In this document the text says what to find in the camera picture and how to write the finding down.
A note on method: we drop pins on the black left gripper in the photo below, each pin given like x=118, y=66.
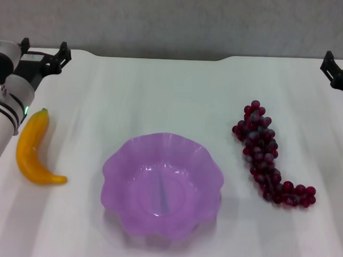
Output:
x=31, y=68

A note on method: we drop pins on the yellow plastic banana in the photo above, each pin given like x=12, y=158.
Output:
x=31, y=139

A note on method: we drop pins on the purple wavy plastic bowl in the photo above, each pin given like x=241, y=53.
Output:
x=145, y=195

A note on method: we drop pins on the dark red grape bunch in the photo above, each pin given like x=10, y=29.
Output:
x=259, y=143

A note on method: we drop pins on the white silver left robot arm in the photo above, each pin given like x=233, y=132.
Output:
x=6, y=118

